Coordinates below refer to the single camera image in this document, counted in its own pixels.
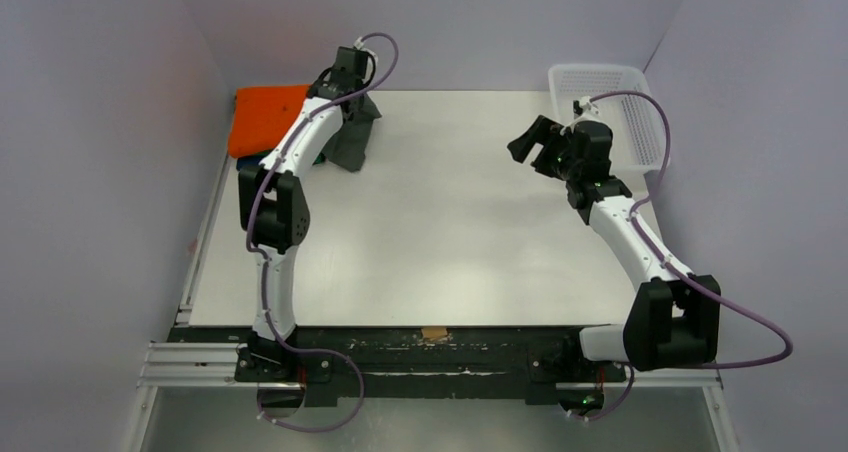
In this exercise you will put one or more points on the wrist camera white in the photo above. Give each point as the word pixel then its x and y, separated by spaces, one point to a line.
pixel 360 44
pixel 585 109

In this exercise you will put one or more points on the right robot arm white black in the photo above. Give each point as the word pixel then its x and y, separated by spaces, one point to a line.
pixel 674 317

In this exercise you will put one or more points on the white plastic basket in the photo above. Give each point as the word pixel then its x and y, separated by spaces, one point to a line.
pixel 639 140

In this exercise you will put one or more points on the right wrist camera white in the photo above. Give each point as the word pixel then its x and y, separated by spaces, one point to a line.
pixel 585 109

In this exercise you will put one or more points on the brown tape piece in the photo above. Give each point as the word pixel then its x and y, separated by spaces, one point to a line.
pixel 434 334

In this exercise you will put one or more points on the dark grey t-shirt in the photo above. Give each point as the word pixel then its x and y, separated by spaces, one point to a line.
pixel 347 147

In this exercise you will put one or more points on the orange folded t-shirt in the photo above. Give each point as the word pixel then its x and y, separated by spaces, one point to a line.
pixel 262 117

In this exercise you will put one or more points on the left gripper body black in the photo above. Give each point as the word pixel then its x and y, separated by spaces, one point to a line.
pixel 357 89

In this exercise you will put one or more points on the green folded t-shirt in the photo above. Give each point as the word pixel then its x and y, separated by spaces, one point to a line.
pixel 321 159

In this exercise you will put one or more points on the blue folded t-shirt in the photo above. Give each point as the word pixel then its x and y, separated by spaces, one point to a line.
pixel 248 161

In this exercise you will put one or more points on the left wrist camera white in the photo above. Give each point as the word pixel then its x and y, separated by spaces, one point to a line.
pixel 360 44

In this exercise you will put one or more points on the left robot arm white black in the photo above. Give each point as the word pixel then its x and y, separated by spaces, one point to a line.
pixel 334 124

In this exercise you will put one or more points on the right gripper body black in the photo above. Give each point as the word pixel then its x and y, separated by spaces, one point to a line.
pixel 547 150

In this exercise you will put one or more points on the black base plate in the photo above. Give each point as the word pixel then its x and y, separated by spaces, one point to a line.
pixel 535 365

